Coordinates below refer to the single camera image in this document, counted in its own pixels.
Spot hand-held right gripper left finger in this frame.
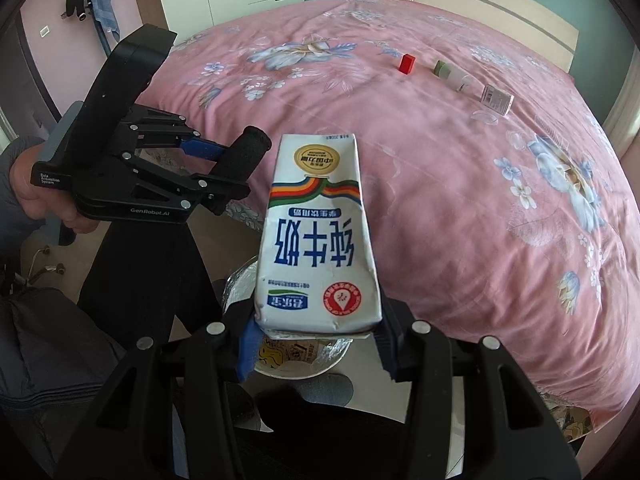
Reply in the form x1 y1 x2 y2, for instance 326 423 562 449
55 300 266 480

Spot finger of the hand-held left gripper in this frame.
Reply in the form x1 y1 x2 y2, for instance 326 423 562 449
120 104 231 163
120 152 251 217

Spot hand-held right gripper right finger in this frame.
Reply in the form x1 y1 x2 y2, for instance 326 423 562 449
372 300 583 480

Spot white trash bin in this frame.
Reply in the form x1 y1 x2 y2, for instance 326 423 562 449
222 255 357 380

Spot white milk carton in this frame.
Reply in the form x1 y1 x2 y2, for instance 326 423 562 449
252 132 385 336

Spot clear plastic bottle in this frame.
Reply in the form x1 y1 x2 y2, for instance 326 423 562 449
447 69 480 95

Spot small white box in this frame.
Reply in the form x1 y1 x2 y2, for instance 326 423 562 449
481 84 515 116

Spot person's left forearm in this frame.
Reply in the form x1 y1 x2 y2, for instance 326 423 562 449
0 137 61 271

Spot person's left hand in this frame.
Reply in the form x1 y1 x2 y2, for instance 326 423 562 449
11 144 100 234

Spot person's black trousers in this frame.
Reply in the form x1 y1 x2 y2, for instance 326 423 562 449
75 215 416 480

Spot pink floral blanket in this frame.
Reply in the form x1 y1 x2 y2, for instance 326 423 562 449
132 0 632 433

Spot grey jacket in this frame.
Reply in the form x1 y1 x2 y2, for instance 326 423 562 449
0 280 131 461

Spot cream bed headboard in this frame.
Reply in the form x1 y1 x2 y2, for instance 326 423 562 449
374 0 581 73

